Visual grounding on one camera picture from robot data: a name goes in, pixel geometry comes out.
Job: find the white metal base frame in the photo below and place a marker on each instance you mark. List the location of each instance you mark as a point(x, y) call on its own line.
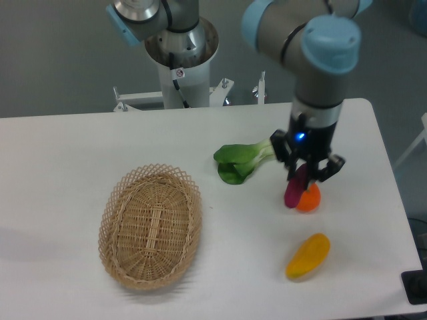
point(176, 97)

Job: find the yellow mango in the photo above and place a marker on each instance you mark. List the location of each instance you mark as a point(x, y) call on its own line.
point(309, 257)

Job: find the purple sweet potato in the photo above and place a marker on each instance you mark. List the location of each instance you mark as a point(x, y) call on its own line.
point(296, 187)

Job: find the white frame at right edge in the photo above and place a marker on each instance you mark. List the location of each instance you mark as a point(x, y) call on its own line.
point(413, 145)

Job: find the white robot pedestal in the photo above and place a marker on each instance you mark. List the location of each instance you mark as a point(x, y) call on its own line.
point(184, 56)

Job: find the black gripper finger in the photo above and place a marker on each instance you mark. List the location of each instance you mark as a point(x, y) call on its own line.
point(286, 150)
point(333, 165)

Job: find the black device at table edge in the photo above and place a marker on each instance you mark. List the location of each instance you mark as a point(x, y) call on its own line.
point(415, 286)

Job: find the green bok choy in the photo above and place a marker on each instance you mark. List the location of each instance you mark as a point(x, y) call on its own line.
point(236, 162)

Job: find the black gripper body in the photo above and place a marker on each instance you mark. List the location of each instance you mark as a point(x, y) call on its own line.
point(311, 144)

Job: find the woven wicker basket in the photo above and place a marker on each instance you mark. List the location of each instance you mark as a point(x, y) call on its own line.
point(151, 226)

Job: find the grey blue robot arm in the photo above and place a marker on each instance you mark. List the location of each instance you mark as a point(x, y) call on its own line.
point(317, 41)

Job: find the orange tangerine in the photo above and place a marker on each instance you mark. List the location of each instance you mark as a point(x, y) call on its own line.
point(310, 199)

